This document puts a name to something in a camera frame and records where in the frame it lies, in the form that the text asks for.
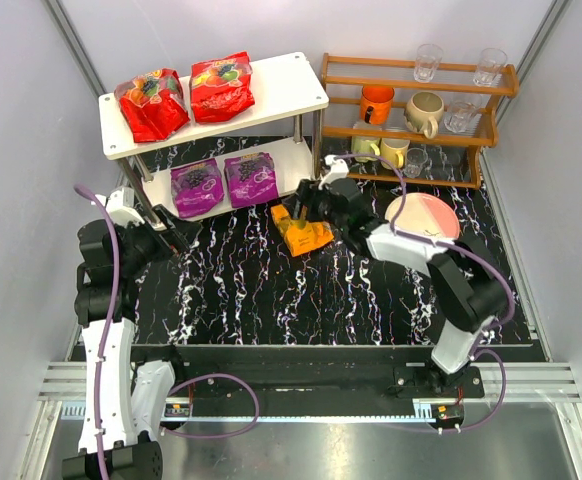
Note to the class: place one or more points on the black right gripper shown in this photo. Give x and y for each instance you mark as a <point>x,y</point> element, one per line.
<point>306,198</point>

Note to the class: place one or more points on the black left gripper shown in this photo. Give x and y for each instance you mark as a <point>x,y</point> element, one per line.
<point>166,232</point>

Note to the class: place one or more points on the yellow mango candy bag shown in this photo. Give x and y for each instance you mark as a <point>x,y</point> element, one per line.
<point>300,239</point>

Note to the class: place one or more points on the purple candy bag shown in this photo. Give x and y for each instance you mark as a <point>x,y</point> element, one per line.
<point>251,179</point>
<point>196,188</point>

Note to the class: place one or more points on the large red candy bag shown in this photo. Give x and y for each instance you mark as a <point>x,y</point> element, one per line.
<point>153,105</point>

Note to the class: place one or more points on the small red candy bag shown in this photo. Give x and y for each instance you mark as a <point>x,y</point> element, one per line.
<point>220,89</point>

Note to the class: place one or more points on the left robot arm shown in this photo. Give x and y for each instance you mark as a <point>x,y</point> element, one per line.
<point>125,397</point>

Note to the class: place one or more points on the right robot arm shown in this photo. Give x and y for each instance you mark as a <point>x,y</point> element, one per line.
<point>469,289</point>

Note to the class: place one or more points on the clear glass bottom shelf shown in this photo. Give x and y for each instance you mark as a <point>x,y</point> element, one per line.
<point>415,161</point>

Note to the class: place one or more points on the clear glass shelf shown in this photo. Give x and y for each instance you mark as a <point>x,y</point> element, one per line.
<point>460,114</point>
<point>415,161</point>

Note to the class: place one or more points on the clear glass middle shelf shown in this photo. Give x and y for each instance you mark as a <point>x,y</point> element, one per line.
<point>460,114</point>

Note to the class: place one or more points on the green mug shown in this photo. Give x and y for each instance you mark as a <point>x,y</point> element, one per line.
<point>365,148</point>

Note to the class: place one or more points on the yellow mug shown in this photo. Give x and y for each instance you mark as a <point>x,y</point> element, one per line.
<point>394,151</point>

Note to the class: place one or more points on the wooden cup rack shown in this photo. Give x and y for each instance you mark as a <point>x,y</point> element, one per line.
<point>398,74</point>

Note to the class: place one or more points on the orange mug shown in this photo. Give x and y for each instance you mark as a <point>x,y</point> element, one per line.
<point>376,104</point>

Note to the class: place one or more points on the pink beige plate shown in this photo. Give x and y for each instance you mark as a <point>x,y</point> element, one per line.
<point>426,215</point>

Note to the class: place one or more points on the beige ceramic mug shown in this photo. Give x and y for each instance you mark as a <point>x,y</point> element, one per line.
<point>423,113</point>

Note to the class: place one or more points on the clear glass top left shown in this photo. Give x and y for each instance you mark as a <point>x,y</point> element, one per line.
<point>428,58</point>

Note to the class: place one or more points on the clear glass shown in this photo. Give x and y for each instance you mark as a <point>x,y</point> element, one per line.
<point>428,58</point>
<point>489,65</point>

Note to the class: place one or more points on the clear glass top right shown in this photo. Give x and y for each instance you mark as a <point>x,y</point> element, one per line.
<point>489,65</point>

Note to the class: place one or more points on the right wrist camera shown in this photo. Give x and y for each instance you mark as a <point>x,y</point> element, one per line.
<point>336,169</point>

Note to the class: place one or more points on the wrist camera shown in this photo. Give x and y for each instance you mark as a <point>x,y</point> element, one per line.
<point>120,205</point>
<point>336,169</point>

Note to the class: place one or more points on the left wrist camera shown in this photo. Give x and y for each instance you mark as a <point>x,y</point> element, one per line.
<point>120,205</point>

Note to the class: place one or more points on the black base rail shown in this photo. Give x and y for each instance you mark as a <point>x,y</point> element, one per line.
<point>402,371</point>

